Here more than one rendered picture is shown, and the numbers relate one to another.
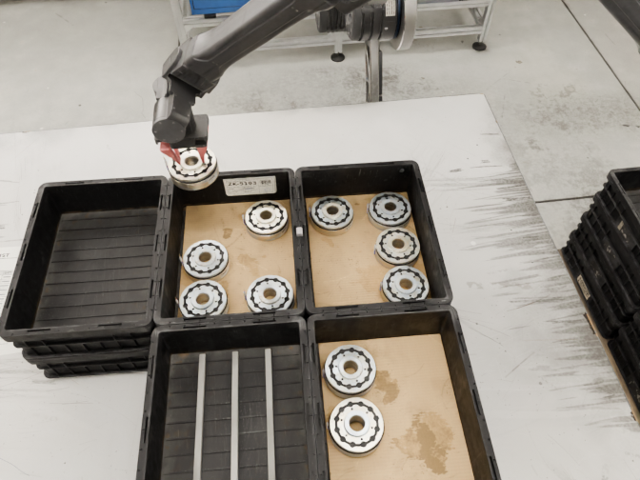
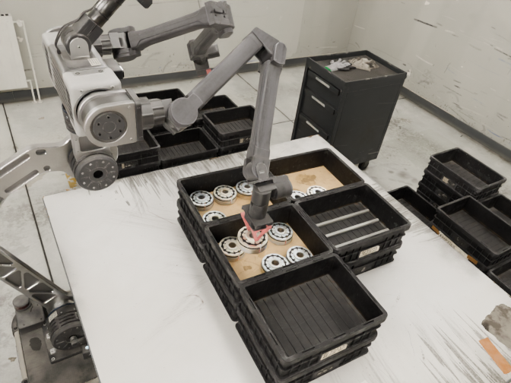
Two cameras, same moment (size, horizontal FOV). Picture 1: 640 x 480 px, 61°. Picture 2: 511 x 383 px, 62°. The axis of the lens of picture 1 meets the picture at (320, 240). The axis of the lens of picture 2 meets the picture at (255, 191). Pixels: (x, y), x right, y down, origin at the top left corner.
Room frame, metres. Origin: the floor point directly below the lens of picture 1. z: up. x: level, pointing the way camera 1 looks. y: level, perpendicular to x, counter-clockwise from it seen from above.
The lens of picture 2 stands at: (1.30, 1.15, 2.04)
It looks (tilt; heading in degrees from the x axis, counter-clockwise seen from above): 39 degrees down; 241
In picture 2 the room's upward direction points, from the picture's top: 9 degrees clockwise
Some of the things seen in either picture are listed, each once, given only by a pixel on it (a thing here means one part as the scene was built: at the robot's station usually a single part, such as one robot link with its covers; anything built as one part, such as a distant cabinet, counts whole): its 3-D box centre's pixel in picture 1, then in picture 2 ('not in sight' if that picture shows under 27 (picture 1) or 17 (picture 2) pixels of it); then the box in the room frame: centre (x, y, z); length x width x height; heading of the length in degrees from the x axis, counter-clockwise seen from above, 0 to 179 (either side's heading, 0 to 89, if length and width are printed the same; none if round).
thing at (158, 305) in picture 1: (231, 241); (268, 241); (0.69, 0.19, 0.92); 0.40 x 0.30 x 0.02; 5
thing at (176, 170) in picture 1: (192, 163); (252, 236); (0.80, 0.27, 1.05); 0.10 x 0.10 x 0.01
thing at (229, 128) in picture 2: not in sight; (234, 146); (0.23, -1.21, 0.37); 0.40 x 0.30 x 0.45; 7
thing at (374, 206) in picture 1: (390, 208); (201, 198); (0.83, -0.17, 0.86); 0.10 x 0.10 x 0.01
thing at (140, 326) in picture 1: (92, 250); (312, 302); (0.66, 0.49, 0.92); 0.40 x 0.30 x 0.02; 5
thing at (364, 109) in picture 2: not in sight; (342, 118); (-0.71, -1.28, 0.45); 0.60 x 0.45 x 0.90; 7
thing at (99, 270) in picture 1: (100, 263); (309, 311); (0.66, 0.49, 0.87); 0.40 x 0.30 x 0.11; 5
